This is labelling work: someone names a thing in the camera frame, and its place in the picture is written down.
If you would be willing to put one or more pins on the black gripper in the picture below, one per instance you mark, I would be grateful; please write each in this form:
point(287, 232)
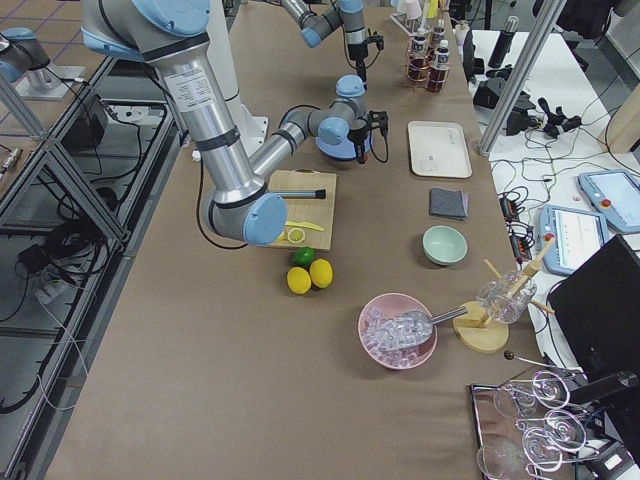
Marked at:
point(358, 54)
point(358, 136)

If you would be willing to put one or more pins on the green lime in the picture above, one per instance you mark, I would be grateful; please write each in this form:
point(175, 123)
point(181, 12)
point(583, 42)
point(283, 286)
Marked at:
point(304, 256)

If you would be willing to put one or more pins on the teach pendant tablet far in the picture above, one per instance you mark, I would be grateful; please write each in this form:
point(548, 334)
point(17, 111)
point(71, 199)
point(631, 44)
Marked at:
point(615, 195)

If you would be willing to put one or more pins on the pink bowl with ice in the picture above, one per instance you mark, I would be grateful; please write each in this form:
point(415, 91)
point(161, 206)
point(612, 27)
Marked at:
point(384, 329)

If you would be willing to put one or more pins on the cream rabbit tray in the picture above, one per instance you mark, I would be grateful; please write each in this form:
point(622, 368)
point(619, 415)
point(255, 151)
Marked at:
point(438, 149)

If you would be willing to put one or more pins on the metal ice scoop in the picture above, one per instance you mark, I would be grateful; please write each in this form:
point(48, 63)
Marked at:
point(415, 327)

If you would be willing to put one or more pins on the dark drink bottle middle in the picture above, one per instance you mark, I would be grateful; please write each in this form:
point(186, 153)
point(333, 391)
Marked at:
point(418, 48)

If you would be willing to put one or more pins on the dark drink bottle far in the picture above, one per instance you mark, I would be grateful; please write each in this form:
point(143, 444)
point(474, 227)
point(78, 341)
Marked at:
point(438, 33)

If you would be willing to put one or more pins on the teach pendant tablet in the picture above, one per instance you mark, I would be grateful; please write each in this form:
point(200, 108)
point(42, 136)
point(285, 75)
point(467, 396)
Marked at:
point(615, 195)
point(578, 236)

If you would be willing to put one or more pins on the steel muddler black tip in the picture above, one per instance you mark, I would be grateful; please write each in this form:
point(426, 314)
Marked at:
point(302, 194)

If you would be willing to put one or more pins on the black thermos bottle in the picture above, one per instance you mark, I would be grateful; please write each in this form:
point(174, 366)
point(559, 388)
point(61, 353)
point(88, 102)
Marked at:
point(503, 42)

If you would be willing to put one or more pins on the black device stand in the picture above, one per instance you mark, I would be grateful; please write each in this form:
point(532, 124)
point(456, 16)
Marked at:
point(489, 83)

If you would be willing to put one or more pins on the yellow lemon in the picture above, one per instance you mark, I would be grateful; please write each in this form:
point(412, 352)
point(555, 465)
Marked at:
point(321, 273)
point(298, 280)

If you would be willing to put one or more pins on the dark drink bottle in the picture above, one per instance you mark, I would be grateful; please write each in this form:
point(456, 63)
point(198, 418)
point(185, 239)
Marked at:
point(440, 64)
point(438, 33)
point(418, 48)

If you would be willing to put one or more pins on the teach pendant tablet near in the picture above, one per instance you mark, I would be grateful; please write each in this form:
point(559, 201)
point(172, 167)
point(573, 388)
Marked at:
point(578, 236)

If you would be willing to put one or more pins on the yellow plastic knife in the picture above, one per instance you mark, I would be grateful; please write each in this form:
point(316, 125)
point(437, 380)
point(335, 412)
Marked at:
point(305, 225)

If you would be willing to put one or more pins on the black laptop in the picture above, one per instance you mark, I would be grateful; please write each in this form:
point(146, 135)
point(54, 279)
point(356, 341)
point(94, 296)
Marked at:
point(597, 309)

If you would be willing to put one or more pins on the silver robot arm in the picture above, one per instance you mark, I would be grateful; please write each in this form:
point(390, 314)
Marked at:
point(347, 15)
point(173, 37)

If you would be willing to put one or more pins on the wooden cutting board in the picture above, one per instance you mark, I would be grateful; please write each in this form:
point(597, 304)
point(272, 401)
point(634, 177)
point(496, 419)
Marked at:
point(317, 211)

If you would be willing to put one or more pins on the wine glass rack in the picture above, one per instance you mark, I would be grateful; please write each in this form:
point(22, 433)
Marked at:
point(544, 425)

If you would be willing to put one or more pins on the mint green bowl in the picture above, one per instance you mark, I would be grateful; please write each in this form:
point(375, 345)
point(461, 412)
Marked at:
point(444, 245)

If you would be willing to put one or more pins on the dark drink bottle near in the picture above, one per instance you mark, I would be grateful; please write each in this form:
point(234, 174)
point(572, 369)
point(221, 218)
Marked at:
point(440, 64)

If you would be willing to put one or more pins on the glass mug on stand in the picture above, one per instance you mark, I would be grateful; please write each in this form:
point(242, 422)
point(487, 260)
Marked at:
point(506, 298)

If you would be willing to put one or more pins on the blue round plate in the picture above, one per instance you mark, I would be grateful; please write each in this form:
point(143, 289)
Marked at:
point(343, 152)

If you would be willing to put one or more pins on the copper wire bottle rack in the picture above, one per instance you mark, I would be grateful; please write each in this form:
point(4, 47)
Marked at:
point(420, 77)

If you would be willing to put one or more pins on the pink cup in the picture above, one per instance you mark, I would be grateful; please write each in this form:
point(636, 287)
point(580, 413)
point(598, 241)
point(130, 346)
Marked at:
point(412, 9)

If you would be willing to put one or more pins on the grey folded cloth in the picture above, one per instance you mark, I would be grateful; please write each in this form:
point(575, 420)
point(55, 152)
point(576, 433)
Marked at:
point(451, 204)

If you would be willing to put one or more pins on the wooden mug tree stand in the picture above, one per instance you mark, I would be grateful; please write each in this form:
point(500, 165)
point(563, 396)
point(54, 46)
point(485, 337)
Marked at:
point(477, 329)

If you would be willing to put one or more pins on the aluminium frame post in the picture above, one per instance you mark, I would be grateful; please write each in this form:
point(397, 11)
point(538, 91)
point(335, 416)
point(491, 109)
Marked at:
point(545, 21)

